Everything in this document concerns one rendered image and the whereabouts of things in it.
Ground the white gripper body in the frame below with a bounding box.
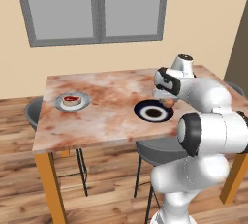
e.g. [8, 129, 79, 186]
[154, 87, 177, 102]

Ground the peach onion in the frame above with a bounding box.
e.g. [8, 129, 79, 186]
[162, 97, 176, 109]

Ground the red steak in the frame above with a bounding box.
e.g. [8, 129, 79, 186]
[62, 95, 82, 107]

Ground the dark blue plate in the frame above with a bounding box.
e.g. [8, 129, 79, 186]
[133, 98, 175, 124]

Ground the marble table with orange legs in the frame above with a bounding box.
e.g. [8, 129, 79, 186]
[31, 65, 248, 224]

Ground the grey chair with black legs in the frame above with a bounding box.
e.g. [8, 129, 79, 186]
[24, 95, 89, 198]
[133, 136, 196, 224]

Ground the grey plate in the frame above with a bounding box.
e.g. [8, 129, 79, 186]
[53, 91, 92, 112]

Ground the grey framed window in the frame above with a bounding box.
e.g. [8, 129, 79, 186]
[14, 0, 171, 48]

